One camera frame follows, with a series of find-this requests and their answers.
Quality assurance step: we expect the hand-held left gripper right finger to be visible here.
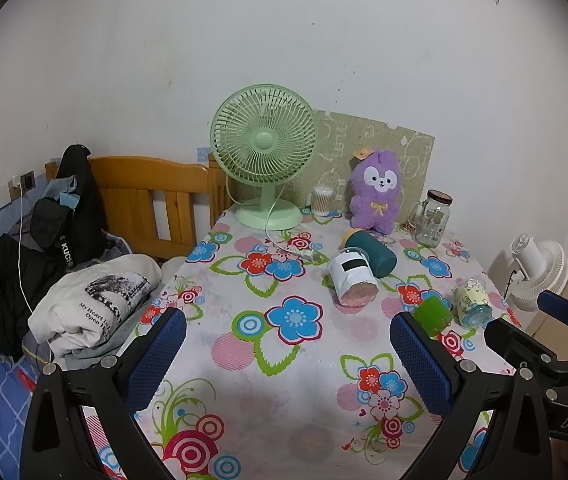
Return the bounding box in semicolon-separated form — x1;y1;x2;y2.
389;311;555;480

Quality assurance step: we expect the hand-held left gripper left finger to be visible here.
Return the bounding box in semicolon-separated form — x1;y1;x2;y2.
20;306;188;480

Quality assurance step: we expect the small green cup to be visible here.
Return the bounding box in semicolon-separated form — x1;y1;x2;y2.
412;296;454;337

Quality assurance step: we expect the clear patterned cup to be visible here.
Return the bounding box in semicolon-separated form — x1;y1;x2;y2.
452;277;493;329

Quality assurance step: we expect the white cup with black label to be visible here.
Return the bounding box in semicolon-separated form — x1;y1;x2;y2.
327;247;380;309

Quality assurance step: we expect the teal cup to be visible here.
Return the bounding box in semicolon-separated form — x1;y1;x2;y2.
340;228;398;279

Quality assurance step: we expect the white standing fan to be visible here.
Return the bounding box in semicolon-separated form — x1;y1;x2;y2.
506;232;568;319

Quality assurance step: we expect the grey folded cloth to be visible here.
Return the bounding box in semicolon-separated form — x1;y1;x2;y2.
49;327;127;362

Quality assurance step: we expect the white folded printed shirt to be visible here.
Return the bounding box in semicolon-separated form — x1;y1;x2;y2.
27;254;164;354

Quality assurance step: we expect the floral tablecloth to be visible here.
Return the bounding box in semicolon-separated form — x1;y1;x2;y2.
79;206;526;480

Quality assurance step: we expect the glass mug jar with lid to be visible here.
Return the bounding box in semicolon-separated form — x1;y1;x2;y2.
408;189;454;248

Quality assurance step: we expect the black jacket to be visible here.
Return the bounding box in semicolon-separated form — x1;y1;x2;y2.
29;144;111;267

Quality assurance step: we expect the purple plush toy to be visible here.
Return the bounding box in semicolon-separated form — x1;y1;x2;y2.
348;147;405;235

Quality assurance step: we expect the wooden bed headboard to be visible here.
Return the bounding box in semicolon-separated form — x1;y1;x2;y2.
45;154;235;264

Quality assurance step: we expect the cotton swab container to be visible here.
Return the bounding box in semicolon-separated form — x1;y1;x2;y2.
312;186;334;217

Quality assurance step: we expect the blue denim garment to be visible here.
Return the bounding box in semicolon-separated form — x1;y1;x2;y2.
43;174;83;210

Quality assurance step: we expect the green patterned board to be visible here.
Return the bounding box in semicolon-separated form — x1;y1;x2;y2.
308;109;436;212

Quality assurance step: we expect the green desk fan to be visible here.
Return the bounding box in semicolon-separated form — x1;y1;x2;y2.
210;85;319;231

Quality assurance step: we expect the white charging cable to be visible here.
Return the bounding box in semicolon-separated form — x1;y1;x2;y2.
15;187;58;364

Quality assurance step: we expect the white fan cable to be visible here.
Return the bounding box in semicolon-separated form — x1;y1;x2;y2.
264;197;323;264

